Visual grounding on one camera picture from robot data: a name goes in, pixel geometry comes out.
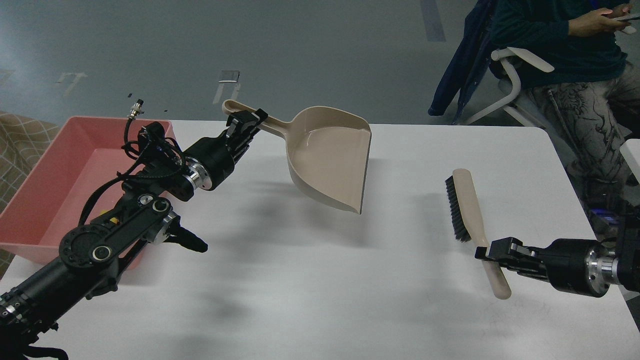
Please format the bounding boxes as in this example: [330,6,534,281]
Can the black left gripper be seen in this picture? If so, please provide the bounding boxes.
[184,108,268,191]

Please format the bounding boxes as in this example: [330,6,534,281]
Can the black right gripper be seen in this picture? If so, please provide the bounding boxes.
[474,237,620,298]

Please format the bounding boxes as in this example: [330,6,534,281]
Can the beige hand brush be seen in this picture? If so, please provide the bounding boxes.
[445,168,512,300]

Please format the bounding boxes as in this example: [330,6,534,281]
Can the beige plastic dustpan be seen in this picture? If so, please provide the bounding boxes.
[222,99,373,215]

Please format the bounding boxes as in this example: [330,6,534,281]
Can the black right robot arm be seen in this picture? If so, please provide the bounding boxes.
[475,196,639,297]

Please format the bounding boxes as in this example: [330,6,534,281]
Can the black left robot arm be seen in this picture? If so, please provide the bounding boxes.
[1,100,268,360]

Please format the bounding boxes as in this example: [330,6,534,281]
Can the pink plastic bin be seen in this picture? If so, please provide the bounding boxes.
[0,116,176,271]

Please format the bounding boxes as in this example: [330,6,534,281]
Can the seated person dark clothes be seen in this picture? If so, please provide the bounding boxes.
[490,0,640,196]

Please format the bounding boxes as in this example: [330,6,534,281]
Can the white office chair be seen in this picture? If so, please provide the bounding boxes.
[459,47,554,129]

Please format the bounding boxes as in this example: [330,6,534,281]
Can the dark blue hanging jacket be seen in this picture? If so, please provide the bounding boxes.
[427,0,498,125]

